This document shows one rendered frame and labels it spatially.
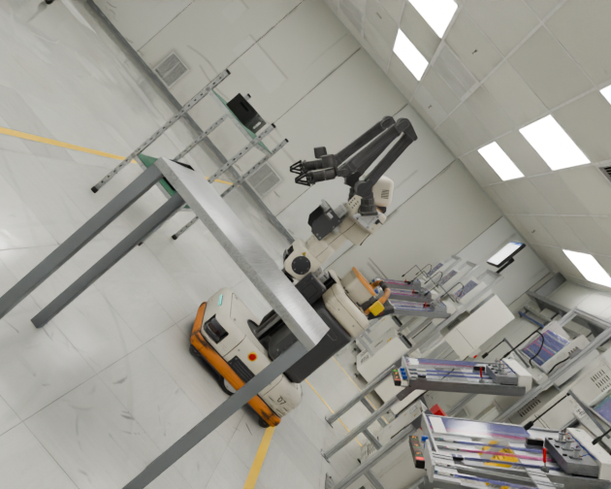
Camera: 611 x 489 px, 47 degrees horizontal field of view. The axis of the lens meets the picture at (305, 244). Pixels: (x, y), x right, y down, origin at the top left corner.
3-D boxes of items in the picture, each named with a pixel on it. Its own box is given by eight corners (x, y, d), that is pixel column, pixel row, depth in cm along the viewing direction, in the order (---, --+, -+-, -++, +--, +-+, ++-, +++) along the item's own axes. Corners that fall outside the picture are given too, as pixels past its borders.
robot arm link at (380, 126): (395, 123, 395) (392, 122, 406) (389, 114, 394) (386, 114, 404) (334, 170, 398) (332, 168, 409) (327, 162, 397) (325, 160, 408)
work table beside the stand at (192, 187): (35, 318, 255) (202, 174, 249) (155, 472, 249) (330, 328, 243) (-40, 332, 211) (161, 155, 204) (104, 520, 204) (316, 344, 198)
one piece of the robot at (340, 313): (276, 365, 431) (382, 277, 425) (280, 404, 378) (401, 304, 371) (241, 326, 424) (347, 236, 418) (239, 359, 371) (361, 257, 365)
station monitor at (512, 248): (494, 267, 762) (524, 243, 759) (484, 263, 820) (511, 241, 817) (501, 277, 762) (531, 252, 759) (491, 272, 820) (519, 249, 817)
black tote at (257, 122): (243, 125, 441) (257, 114, 440) (225, 104, 440) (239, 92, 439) (254, 134, 498) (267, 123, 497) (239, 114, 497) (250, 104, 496)
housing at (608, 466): (597, 496, 296) (601, 462, 295) (562, 455, 344) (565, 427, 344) (617, 498, 295) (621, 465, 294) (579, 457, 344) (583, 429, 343)
